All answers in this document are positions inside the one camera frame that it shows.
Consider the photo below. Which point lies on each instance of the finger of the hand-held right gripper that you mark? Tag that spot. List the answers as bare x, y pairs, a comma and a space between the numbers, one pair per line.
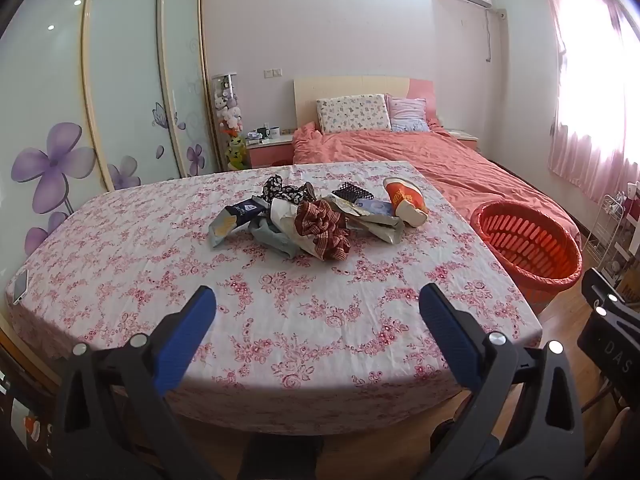
597, 287

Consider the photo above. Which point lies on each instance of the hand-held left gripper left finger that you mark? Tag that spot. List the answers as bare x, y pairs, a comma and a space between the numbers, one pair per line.
186, 336

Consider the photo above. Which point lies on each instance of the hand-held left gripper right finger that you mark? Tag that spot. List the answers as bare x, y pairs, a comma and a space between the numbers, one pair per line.
449, 334

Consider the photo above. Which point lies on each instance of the red plastic basket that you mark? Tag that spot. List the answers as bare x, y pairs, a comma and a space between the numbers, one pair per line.
530, 255

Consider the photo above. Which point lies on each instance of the light blue tissue pack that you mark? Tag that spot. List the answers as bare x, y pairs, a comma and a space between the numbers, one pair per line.
375, 208

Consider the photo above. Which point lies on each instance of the black and white scrunchie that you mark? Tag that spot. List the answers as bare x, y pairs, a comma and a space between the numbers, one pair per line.
280, 191

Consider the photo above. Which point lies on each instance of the white and grey wrapper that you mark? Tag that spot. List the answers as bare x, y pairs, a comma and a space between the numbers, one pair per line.
375, 227

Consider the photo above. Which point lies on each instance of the dark blue snack packet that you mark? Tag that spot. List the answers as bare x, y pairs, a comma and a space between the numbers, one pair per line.
239, 216

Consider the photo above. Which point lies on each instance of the grey plastic bag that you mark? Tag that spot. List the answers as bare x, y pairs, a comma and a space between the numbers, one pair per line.
275, 235

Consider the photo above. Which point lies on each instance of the red plaid sock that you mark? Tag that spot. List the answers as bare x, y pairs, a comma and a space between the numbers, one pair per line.
320, 232

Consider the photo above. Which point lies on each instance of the black mesh pad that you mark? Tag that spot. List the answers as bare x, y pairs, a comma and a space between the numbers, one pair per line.
352, 192

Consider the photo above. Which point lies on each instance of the white smartphone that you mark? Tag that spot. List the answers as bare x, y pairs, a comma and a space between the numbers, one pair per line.
20, 286

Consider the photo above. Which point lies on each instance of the bed with salmon cover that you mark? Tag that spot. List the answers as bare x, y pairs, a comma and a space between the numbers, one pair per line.
425, 160

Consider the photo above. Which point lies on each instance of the pink and white nightstand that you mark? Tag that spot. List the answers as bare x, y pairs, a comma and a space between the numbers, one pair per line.
465, 137
267, 152

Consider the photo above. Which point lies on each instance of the pink curtain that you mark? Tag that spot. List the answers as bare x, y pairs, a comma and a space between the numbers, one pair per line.
590, 85

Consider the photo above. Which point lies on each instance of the plush toy display tube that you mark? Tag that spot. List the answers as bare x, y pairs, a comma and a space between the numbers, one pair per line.
230, 120

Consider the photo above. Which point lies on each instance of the pink striped pillow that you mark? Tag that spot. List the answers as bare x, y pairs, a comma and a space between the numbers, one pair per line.
407, 115

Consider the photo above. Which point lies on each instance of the floral print pillow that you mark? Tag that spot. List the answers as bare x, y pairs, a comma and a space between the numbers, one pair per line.
354, 114

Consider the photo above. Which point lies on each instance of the beige and pink headboard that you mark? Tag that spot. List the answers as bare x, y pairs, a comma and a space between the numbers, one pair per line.
350, 86

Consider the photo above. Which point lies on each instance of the air conditioner pipe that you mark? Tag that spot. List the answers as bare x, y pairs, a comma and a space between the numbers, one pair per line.
487, 35

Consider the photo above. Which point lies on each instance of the wardrobe with flower-print doors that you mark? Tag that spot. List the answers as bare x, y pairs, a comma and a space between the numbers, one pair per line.
125, 60

